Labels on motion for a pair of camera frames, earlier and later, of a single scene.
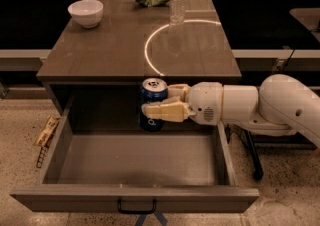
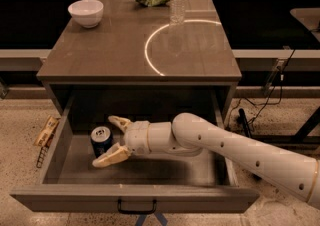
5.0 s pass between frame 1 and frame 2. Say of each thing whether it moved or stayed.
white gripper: moved
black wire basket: stayed
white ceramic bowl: stayed
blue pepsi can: moved
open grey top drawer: stayed
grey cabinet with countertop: stayed
